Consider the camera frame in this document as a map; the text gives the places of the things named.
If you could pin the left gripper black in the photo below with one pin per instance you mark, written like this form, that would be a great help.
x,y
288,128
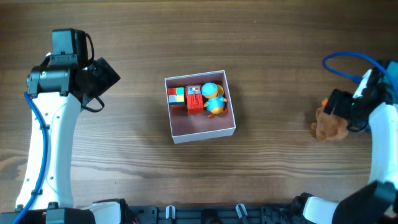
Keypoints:
x,y
109,76

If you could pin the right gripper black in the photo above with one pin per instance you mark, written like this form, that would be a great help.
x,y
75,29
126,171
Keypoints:
x,y
337,101

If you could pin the brown plush toy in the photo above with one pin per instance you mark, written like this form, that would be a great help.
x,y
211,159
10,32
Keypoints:
x,y
329,127

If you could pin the multicoloured puzzle cube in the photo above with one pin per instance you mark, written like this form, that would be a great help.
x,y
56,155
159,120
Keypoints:
x,y
176,97

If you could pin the white box pink interior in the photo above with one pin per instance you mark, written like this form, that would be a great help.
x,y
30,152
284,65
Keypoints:
x,y
185,127

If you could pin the red toy fire truck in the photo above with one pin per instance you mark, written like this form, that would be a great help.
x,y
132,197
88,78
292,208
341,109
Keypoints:
x,y
194,99

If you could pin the duck toy blue hat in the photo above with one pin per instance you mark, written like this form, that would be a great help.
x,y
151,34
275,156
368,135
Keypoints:
x,y
215,103

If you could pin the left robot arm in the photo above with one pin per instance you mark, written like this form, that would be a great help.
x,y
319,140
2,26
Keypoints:
x,y
58,90

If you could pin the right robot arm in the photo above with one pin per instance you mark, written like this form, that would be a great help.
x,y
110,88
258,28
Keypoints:
x,y
371,108

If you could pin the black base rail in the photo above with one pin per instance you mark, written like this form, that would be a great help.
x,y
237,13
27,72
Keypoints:
x,y
240,213

